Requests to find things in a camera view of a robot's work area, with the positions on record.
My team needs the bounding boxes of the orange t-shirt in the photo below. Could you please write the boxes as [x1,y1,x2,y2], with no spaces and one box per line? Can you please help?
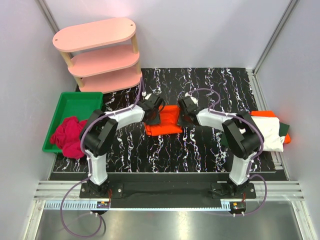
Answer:
[144,105,183,137]
[250,110,292,145]

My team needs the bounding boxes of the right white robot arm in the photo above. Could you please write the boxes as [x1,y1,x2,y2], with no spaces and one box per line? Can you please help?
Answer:
[177,96,264,197]

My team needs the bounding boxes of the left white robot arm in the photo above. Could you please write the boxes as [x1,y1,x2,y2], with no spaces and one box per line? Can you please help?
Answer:
[80,93,166,195]

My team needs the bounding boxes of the black marble pattern mat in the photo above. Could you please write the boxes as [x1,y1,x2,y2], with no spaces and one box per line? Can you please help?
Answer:
[51,67,277,173]

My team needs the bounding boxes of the pink three-tier shelf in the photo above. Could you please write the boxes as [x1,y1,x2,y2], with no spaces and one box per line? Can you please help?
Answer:
[52,17,142,94]

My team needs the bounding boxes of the green plastic bin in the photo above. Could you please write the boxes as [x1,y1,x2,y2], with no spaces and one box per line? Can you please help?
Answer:
[42,92,103,154]

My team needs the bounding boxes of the folded orange t-shirt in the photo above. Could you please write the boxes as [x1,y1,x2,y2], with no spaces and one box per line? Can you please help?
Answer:
[250,110,292,145]

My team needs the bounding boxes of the folded white t-shirt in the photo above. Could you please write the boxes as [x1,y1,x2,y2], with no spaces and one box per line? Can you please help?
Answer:
[252,116,285,152]

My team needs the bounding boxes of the crumpled red t-shirt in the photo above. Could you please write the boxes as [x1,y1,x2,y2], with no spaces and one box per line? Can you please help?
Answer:
[50,116,88,159]

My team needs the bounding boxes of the folded dark green t-shirt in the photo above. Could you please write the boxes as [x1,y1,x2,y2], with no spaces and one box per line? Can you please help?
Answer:
[220,122,291,147]

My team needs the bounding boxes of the right orange connector box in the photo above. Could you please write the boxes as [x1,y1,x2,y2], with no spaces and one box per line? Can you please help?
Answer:
[229,201,247,215]

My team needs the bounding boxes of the orange connector box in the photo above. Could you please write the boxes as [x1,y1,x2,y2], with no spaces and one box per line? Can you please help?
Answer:
[229,201,247,215]
[96,200,111,209]

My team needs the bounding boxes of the left orange connector box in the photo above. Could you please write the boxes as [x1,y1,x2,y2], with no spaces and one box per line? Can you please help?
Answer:
[96,200,111,209]

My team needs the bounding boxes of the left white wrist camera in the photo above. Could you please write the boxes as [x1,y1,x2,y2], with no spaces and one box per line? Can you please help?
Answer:
[142,91,153,100]

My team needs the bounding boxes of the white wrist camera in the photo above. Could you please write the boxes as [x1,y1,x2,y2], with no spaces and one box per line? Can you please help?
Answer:
[184,92,198,105]
[142,91,153,100]

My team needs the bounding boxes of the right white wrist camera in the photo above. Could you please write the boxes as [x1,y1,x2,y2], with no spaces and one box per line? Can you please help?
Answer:
[184,92,198,105]

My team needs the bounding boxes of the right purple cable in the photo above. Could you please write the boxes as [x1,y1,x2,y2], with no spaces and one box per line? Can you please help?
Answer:
[184,87,267,216]

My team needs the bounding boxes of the purple cable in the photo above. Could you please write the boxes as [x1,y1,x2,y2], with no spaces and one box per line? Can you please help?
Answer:
[184,87,267,216]
[59,77,148,238]

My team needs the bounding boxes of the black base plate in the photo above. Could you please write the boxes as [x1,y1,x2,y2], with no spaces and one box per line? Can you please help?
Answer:
[79,173,257,200]

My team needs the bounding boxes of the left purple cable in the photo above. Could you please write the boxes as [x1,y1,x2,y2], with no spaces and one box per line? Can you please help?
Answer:
[59,77,148,238]

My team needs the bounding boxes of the aluminium frame rail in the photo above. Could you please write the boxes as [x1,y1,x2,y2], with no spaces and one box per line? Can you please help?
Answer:
[34,181,304,211]

